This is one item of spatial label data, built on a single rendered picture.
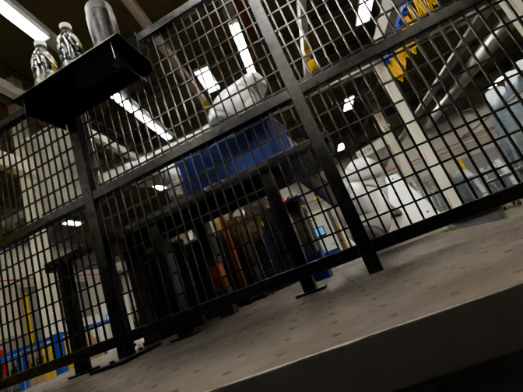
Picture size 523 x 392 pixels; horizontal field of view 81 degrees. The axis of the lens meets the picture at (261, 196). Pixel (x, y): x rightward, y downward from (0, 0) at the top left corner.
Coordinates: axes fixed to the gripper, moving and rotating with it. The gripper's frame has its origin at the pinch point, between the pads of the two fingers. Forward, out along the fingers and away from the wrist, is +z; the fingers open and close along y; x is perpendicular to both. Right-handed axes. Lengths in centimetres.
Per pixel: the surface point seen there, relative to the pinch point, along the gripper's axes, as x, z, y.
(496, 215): 247, 50, 204
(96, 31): -68, -45, 27
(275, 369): -100, 35, 56
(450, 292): -94, 35, 71
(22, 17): 22, -217, -94
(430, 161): 361, -46, 208
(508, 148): 409, -26, 324
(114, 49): -69, -36, 31
